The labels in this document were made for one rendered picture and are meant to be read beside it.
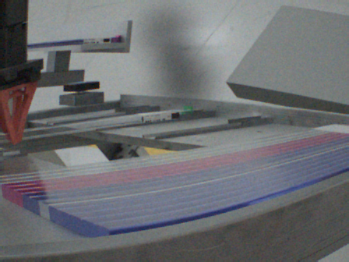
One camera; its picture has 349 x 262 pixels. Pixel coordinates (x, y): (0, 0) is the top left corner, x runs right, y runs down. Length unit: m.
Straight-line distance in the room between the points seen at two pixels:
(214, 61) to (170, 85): 0.17
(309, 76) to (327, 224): 0.74
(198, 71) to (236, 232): 2.19
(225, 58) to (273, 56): 1.26
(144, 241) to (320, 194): 0.16
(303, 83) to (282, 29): 0.19
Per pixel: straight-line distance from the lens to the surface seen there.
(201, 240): 0.43
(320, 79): 1.23
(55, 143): 1.17
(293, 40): 1.36
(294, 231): 0.49
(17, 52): 0.87
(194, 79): 2.60
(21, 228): 0.46
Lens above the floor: 1.32
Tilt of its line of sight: 32 degrees down
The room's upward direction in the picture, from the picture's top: 39 degrees counter-clockwise
